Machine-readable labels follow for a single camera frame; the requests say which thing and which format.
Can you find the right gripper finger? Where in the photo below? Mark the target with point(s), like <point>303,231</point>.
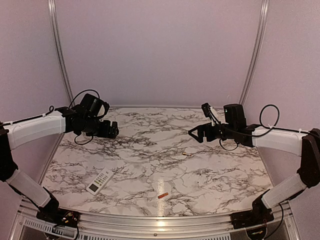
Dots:
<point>199,137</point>
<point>198,131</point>

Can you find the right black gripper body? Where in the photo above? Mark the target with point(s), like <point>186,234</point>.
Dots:
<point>212,136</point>

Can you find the orange AA battery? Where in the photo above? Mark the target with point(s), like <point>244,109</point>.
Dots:
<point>163,195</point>

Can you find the white remote control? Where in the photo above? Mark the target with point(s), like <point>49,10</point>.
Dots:
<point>100,181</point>

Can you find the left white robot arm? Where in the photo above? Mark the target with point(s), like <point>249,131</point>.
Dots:
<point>87,118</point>

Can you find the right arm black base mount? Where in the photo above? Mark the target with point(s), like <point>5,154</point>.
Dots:
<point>248,218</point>

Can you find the gold black AA battery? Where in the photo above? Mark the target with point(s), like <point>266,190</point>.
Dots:
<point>187,154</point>

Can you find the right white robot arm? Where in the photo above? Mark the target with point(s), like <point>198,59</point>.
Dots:
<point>304,144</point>

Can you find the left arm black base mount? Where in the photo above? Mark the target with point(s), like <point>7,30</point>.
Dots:
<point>62,217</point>

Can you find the right aluminium corner post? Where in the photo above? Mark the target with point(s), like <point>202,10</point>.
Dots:
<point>258,43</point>

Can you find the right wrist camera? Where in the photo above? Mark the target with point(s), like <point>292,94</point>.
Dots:
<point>209,112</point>

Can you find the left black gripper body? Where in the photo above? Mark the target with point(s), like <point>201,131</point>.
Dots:
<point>95,130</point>

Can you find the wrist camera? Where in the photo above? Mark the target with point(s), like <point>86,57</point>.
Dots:
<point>103,110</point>
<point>209,112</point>

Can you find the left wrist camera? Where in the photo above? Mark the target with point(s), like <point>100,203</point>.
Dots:
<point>103,110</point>

